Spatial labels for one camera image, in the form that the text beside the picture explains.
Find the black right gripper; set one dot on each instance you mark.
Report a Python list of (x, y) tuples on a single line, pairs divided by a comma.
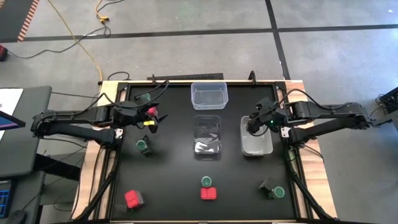
[(275, 119)]

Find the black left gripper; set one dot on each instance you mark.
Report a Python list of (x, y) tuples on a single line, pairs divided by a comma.
[(133, 115)]

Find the red block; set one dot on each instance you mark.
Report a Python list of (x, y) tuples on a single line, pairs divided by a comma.
[(133, 199)]

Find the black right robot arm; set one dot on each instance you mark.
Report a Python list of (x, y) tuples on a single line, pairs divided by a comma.
[(329, 110)]

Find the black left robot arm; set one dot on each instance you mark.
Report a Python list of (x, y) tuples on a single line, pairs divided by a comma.
[(71, 116)]

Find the yellow tag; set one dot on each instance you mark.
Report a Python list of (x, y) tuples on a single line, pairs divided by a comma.
[(149, 123)]

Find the black ribbed bar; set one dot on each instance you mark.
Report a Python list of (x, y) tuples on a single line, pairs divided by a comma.
[(186, 76)]

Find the clear plastic tub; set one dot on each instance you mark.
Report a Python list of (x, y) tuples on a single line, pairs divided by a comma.
[(209, 96)]

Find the grey side desk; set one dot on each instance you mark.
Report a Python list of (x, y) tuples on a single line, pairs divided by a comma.
[(28, 140)]

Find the white paper sheet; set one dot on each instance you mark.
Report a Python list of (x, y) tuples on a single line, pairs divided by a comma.
[(9, 99)]

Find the laptop with lit screen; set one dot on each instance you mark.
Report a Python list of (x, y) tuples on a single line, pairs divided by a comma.
[(7, 123)]

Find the red floor device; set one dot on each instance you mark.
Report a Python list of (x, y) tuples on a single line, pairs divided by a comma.
[(2, 53)]

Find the black mat orange striped edge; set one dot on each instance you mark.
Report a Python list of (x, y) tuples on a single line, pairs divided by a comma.
[(12, 18)]

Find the backlit keyboard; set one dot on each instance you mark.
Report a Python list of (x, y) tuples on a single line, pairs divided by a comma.
[(4, 199)]

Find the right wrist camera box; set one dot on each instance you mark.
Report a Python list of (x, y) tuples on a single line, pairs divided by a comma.
[(264, 104)]

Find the table frame with wooden border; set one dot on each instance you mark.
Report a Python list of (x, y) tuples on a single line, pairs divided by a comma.
[(107, 90)]

